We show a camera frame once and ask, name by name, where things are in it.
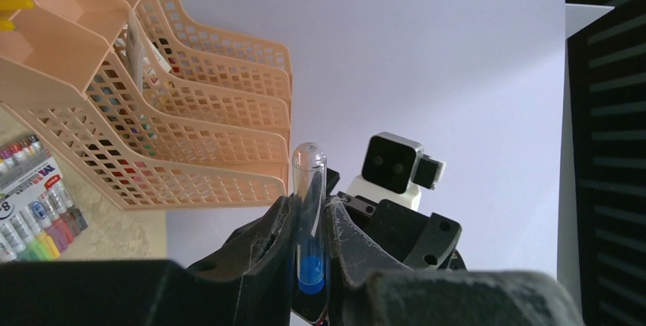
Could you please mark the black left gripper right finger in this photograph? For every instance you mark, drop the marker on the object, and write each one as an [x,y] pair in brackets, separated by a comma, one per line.
[370,287]

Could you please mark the blue capped test tube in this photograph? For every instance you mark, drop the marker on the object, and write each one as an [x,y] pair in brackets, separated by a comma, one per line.
[309,184]

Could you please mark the plastic bag in organizer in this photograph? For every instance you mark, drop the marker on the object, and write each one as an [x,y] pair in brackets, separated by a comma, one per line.
[135,52]

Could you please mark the pink plastic desk organizer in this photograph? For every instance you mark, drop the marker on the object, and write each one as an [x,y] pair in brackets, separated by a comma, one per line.
[214,131]

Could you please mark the marker pen pack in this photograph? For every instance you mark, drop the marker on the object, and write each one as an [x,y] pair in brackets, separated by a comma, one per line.
[39,217]

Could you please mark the black slatted panel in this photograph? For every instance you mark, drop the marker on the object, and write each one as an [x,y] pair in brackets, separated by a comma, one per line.
[606,61]

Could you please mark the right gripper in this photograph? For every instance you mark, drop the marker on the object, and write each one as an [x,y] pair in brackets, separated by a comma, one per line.
[391,221]

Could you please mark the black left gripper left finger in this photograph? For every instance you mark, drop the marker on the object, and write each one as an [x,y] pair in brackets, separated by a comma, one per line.
[248,281]

